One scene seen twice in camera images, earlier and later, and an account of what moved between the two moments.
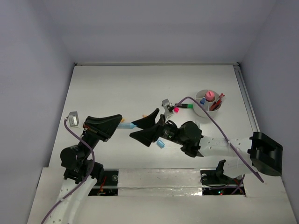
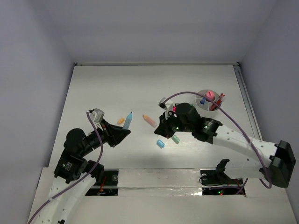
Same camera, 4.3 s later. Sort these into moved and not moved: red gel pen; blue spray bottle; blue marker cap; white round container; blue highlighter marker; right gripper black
Moved: blue highlighter marker; right gripper black
Not moved: blue spray bottle; white round container; red gel pen; blue marker cap
